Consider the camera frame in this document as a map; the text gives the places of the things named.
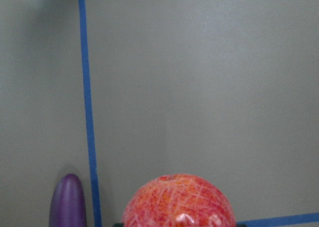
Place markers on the purple eggplant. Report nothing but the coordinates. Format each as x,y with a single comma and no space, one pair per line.
67,207

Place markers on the red orange pomegranate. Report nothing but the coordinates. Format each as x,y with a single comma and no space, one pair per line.
178,200

